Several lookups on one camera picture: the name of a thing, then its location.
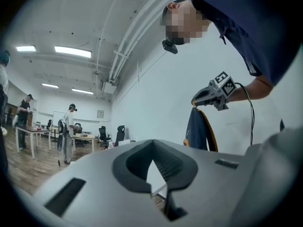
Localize white box unit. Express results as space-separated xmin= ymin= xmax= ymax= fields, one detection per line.
xmin=118 ymin=139 xmax=137 ymax=147

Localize whiteboard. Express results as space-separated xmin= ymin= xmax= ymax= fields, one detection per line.
xmin=52 ymin=111 xmax=66 ymax=127

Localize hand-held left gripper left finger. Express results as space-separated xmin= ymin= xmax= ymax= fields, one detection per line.
xmin=33 ymin=140 xmax=166 ymax=227

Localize navy backpack with orange trim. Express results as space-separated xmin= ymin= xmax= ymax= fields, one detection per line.
xmin=183 ymin=99 xmax=219 ymax=152

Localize white ceiling-mounted unit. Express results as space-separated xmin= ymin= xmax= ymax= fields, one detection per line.
xmin=100 ymin=79 xmax=118 ymax=95

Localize white-legged desk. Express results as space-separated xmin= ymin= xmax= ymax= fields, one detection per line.
xmin=15 ymin=126 xmax=52 ymax=160

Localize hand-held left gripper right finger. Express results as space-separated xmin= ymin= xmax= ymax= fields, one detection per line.
xmin=153 ymin=140 xmax=258 ymax=227

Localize black head-worn camera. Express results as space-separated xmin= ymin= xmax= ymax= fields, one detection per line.
xmin=162 ymin=39 xmax=178 ymax=55

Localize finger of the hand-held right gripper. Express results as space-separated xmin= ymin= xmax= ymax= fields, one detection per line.
xmin=195 ymin=96 xmax=217 ymax=106
xmin=191 ymin=86 xmax=217 ymax=104

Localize person's head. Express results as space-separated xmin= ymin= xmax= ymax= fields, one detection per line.
xmin=162 ymin=0 xmax=211 ymax=46

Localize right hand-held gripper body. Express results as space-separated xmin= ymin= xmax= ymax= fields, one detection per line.
xmin=208 ymin=71 xmax=237 ymax=111

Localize person's right forearm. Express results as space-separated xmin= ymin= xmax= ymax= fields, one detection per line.
xmin=226 ymin=76 xmax=273 ymax=104

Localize white ceiling pipes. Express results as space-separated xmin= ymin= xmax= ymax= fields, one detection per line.
xmin=108 ymin=0 xmax=180 ymax=82

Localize white table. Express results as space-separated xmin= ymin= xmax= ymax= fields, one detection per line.
xmin=146 ymin=161 xmax=168 ymax=198

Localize wooden desk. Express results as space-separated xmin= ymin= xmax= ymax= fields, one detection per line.
xmin=71 ymin=133 xmax=95 ymax=152

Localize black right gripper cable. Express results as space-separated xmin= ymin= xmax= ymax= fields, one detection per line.
xmin=234 ymin=82 xmax=256 ymax=146

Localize person's navy shirt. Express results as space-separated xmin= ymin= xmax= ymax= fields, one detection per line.
xmin=178 ymin=0 xmax=303 ymax=87

